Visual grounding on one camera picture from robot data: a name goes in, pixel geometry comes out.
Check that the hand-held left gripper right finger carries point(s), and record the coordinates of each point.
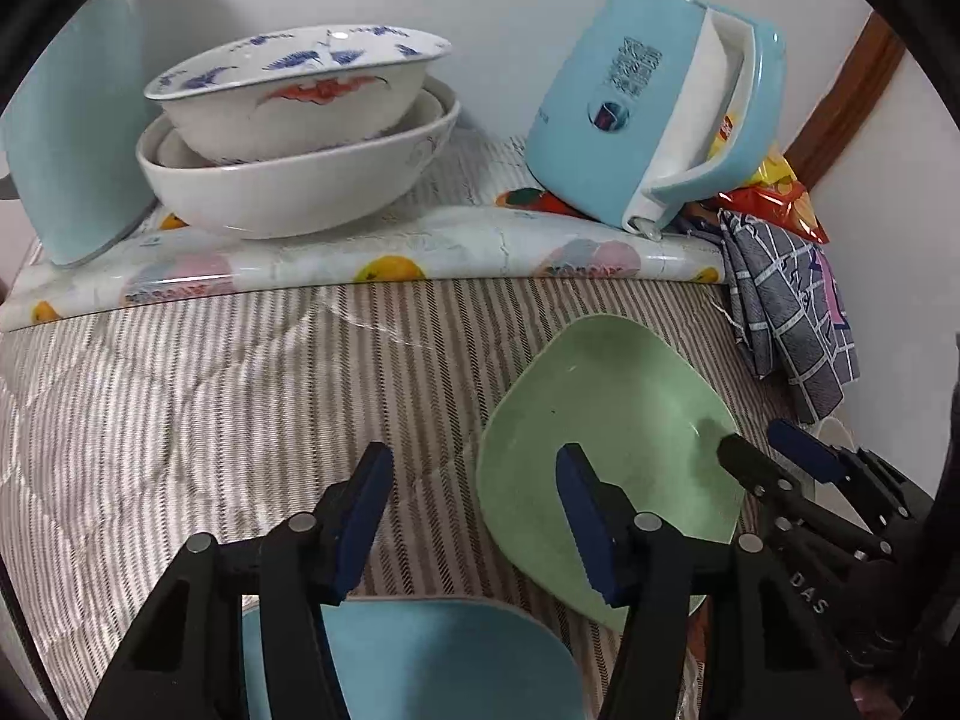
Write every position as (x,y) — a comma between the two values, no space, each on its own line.
(589,525)

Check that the fruit print table mat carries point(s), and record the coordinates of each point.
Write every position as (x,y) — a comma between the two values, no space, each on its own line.
(465,247)

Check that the light blue electric kettle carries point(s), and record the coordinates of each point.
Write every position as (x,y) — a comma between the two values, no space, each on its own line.
(585,127)

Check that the yellow chips bag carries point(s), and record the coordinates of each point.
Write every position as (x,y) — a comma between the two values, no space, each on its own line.
(772,174)

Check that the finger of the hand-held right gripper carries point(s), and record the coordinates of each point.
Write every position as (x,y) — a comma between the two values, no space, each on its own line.
(806,454)
(757,469)

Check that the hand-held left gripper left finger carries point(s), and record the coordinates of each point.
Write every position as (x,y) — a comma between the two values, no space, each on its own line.
(364,517)

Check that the blue plate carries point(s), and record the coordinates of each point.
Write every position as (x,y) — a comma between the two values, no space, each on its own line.
(450,660)

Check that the red chips bag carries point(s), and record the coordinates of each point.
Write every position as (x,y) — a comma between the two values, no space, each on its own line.
(780,211)

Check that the small white bowl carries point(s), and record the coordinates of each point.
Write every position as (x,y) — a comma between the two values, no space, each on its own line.
(174,151)

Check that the green plate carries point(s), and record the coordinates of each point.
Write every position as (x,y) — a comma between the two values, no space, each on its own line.
(622,405)

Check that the large white bowl grey pattern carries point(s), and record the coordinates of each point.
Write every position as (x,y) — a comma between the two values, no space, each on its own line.
(300,202)

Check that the wooden door frame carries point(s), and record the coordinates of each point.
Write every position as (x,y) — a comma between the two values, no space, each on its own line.
(855,90)

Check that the light blue thermos jug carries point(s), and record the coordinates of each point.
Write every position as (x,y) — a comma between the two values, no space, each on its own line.
(75,150)

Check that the grey checked cloth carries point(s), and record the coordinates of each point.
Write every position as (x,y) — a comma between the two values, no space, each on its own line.
(787,315)

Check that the blue floral patterned bowl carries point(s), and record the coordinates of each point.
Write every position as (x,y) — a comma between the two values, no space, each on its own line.
(225,120)

